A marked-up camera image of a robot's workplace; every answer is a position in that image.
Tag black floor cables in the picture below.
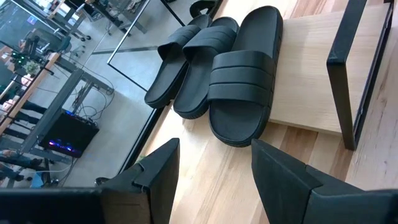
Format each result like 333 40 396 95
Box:
70 83 116 123

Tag black rubber slide sandal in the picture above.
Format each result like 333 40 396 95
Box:
172 17 241 120
206 5 284 148
144 14 213 110

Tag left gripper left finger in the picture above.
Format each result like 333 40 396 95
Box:
101 138 181 224

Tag black computer with blue lights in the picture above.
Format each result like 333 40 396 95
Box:
39 109 100 159

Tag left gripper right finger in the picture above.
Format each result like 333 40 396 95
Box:
251 139 398 224

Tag wood-topped desk with grey legs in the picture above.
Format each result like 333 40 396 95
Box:
0 51 115 162

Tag wooden shelf with black frame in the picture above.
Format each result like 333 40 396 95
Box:
106 0 396 151

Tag black office chair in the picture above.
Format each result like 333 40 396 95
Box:
46 29 93 60

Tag person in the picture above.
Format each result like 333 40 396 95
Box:
0 148 44 183

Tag small background potted plant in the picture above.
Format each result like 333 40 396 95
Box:
23 60 41 77

